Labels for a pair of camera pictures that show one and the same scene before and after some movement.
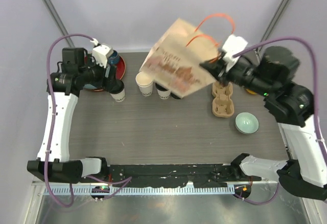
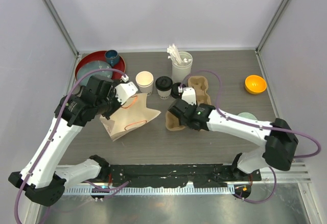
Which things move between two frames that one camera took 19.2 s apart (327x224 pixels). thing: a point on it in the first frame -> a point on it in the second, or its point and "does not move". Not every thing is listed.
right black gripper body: (240, 74) -> (185, 123)
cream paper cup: (145, 83) does not move
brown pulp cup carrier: (223, 104) -> (200, 85)
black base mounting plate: (197, 175) does not move
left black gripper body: (107, 81) -> (107, 106)
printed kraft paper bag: (174, 61) -> (134, 112)
